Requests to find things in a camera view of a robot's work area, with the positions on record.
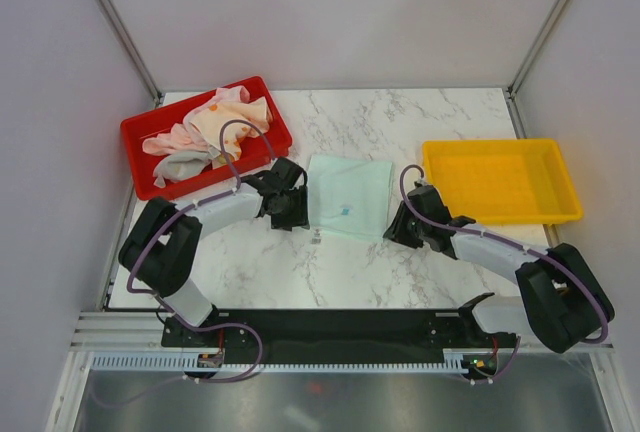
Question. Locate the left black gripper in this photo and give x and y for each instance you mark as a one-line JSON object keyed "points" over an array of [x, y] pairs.
{"points": [[299, 217]]}

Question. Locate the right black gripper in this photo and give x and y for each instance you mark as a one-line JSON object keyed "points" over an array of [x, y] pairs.
{"points": [[396, 232]]}

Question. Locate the mint green towel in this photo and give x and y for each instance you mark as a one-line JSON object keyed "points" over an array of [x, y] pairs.
{"points": [[349, 196]]}

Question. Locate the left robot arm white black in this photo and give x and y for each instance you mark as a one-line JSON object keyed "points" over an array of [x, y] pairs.
{"points": [[160, 249]]}

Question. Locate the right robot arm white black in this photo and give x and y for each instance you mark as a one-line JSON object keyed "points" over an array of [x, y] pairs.
{"points": [[559, 300]]}

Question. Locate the red plastic bin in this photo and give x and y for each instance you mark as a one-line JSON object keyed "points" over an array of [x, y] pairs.
{"points": [[137, 129]]}

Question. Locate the grey towel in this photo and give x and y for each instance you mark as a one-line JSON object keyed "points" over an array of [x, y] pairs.
{"points": [[180, 166]]}

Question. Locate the cream orange-dotted towel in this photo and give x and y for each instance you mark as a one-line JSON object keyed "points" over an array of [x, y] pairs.
{"points": [[225, 124]]}

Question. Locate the yellow plastic bin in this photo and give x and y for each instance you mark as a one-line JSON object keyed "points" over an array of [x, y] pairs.
{"points": [[503, 182]]}

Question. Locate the pink striped towel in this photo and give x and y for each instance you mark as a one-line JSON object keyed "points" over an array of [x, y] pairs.
{"points": [[178, 139]]}

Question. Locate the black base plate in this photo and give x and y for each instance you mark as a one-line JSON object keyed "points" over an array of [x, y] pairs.
{"points": [[324, 336]]}

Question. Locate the white slotted cable duct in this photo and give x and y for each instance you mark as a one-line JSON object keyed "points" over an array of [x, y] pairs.
{"points": [[194, 362]]}

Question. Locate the right aluminium frame post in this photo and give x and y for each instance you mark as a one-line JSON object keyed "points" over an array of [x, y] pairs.
{"points": [[550, 23]]}

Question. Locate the aluminium frame post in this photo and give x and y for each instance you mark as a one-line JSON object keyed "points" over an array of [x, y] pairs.
{"points": [[124, 38], [550, 23]]}

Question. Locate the left aluminium frame post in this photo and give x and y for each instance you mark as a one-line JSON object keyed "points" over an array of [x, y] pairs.
{"points": [[124, 38]]}

